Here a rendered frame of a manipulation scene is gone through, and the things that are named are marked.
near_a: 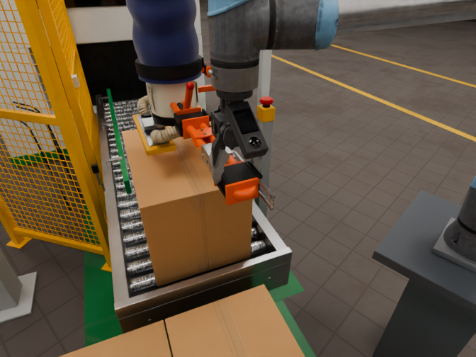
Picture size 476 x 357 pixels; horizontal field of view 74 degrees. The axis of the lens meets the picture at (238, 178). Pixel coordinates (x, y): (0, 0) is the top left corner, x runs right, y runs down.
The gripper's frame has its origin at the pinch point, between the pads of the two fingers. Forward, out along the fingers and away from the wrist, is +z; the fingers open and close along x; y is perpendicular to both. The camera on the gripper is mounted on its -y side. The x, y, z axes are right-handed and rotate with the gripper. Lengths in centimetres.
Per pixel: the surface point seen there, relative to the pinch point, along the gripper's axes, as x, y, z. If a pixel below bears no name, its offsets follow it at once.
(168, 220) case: 13.3, 29.1, 32.7
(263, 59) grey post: -156, 303, 57
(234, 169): 0.7, 0.6, -2.2
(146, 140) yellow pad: 14, 49, 12
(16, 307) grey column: 96, 88, 119
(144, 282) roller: 26, 34, 65
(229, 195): 3.8, -4.9, 0.1
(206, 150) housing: 3.3, 12.7, -1.2
